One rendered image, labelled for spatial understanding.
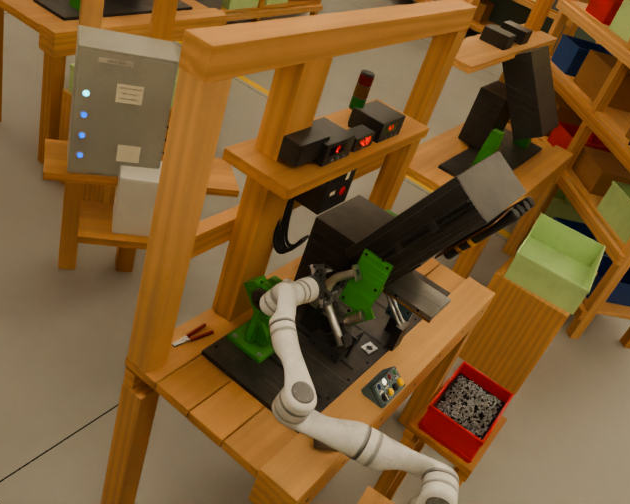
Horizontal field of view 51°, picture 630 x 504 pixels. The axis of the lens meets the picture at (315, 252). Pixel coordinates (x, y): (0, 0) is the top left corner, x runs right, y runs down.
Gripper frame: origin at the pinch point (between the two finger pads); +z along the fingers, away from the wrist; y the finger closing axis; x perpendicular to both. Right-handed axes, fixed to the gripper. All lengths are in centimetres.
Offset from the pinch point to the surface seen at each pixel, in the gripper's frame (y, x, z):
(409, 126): 47, -18, 55
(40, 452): -42, 143, -12
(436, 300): -16.8, -17.5, 40.5
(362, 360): -30.8, 8.4, 23.9
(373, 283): -4.7, -5.6, 18.7
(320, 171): 33.3, -9.6, -6.5
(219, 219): 27.7, 26.2, -13.3
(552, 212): -4, -7, 358
